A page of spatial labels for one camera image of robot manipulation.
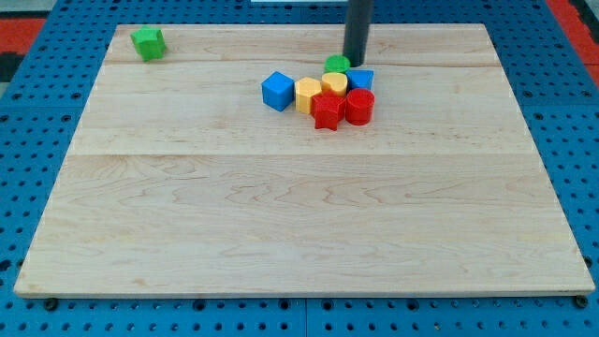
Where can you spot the blue cube block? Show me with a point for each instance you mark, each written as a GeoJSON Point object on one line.
{"type": "Point", "coordinates": [278, 91]}

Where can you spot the green star block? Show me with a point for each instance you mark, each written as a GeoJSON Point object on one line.
{"type": "Point", "coordinates": [149, 43]}

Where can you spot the green cylinder block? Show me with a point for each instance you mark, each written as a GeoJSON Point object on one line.
{"type": "Point", "coordinates": [337, 63]}

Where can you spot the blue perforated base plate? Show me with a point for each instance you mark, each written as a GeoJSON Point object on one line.
{"type": "Point", "coordinates": [52, 50]}

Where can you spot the red cylinder block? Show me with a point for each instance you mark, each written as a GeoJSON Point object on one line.
{"type": "Point", "coordinates": [359, 106]}

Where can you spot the yellow heart block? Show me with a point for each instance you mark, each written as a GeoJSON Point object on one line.
{"type": "Point", "coordinates": [334, 83]}

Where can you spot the light wooden board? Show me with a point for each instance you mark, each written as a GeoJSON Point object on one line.
{"type": "Point", "coordinates": [180, 183]}

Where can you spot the yellow hexagon block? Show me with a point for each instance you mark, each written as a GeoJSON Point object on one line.
{"type": "Point", "coordinates": [305, 89]}

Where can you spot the red star block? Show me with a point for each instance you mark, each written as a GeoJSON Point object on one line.
{"type": "Point", "coordinates": [328, 110]}

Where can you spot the blue triangular block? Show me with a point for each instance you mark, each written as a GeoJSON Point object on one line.
{"type": "Point", "coordinates": [359, 79]}

